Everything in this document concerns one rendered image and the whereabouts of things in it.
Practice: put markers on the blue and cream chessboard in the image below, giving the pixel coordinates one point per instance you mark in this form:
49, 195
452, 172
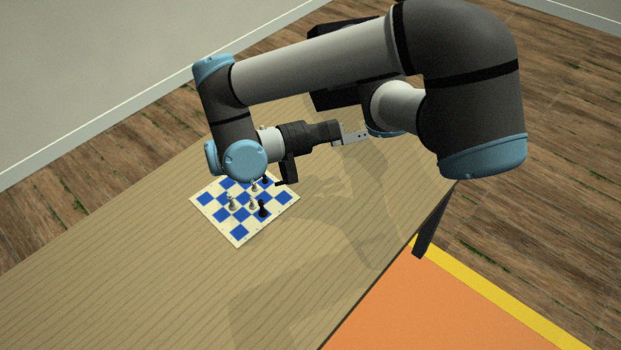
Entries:
241, 225

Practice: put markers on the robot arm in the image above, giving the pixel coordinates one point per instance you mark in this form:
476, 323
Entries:
473, 122

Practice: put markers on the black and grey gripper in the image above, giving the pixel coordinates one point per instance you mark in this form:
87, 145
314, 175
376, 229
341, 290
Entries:
289, 140

